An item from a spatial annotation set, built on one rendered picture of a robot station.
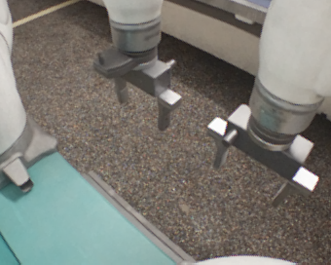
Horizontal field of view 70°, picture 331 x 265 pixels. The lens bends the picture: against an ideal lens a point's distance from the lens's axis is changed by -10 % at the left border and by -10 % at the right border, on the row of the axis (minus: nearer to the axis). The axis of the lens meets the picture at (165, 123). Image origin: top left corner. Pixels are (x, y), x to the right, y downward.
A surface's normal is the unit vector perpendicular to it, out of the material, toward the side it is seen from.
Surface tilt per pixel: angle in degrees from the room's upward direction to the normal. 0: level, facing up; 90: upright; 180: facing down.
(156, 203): 0
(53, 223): 0
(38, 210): 0
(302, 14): 81
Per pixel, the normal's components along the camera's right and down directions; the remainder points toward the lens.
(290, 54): -0.68, 0.55
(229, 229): 0.00, -0.68
